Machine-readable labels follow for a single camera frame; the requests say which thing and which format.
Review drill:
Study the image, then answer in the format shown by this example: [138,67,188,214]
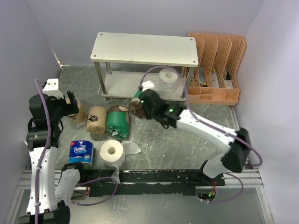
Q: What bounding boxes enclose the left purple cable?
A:
[34,78,120,224]

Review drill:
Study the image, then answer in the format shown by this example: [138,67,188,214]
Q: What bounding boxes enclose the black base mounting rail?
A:
[80,169,225,197]

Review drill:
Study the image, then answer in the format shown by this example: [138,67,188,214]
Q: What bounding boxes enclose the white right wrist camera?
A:
[141,80,155,91]

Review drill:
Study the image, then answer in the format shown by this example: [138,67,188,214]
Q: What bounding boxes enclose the aluminium frame rail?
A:
[17,169,263,189]

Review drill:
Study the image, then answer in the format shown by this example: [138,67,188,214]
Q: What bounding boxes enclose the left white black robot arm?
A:
[18,91,87,224]

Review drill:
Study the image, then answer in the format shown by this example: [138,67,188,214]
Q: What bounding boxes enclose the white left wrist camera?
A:
[43,78,64,99]

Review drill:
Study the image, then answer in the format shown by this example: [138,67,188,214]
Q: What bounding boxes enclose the orange plastic file organizer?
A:
[188,33,246,106]

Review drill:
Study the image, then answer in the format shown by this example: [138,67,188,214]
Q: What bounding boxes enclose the plain white toilet roll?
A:
[100,140,141,184]

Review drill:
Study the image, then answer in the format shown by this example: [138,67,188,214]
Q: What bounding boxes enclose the upright beige wrapped roll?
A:
[67,99,87,127]

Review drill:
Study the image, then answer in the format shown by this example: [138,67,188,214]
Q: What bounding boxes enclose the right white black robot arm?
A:
[138,89,250,186]

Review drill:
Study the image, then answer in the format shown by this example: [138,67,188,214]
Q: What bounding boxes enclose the white roll pink dots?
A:
[158,68,178,93]

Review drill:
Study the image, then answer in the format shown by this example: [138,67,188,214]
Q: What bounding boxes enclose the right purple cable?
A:
[139,65,263,204]

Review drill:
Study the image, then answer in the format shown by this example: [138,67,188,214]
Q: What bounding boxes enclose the lying beige roll cloud print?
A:
[86,106,108,134]

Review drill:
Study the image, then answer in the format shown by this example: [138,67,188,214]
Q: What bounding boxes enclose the purple cable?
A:
[139,65,263,204]
[34,78,120,224]

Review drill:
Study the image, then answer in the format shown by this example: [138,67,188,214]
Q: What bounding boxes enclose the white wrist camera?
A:
[141,80,155,91]
[43,78,64,99]

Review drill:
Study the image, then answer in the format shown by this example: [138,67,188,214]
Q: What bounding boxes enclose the white two-tier shelf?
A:
[90,32,199,101]

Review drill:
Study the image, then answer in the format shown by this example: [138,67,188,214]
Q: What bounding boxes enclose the blue Tempo wrapped roll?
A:
[68,140,94,166]

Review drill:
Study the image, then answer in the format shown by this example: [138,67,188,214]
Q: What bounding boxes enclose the green brown roll orange label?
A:
[128,90,146,119]

